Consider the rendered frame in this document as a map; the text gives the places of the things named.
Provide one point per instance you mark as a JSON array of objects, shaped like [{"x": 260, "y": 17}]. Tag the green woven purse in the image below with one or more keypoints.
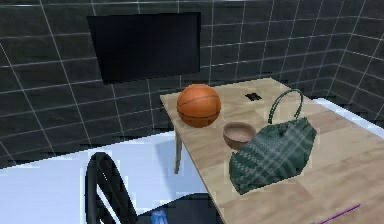
[{"x": 273, "y": 153}]

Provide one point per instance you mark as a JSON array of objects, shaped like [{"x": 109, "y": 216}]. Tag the blue small object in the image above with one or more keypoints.
[{"x": 158, "y": 217}]

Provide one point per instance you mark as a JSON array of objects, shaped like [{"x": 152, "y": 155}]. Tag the orange basketball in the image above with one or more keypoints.
[{"x": 198, "y": 105}]

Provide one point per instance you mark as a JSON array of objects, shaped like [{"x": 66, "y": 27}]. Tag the black television set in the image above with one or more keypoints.
[{"x": 146, "y": 46}]

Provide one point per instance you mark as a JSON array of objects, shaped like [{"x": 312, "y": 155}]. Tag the purple thin stick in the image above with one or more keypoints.
[{"x": 340, "y": 213}]

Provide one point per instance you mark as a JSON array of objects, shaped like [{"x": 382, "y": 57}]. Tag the brown wooden bowl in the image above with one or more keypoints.
[{"x": 238, "y": 132}]

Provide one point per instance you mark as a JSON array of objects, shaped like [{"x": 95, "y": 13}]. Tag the black chair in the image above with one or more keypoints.
[{"x": 110, "y": 190}]

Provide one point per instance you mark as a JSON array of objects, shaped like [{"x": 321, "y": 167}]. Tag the light wooden table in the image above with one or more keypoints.
[{"x": 326, "y": 160}]

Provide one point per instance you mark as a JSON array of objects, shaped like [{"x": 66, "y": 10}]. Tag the small black flat square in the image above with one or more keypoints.
[{"x": 253, "y": 97}]

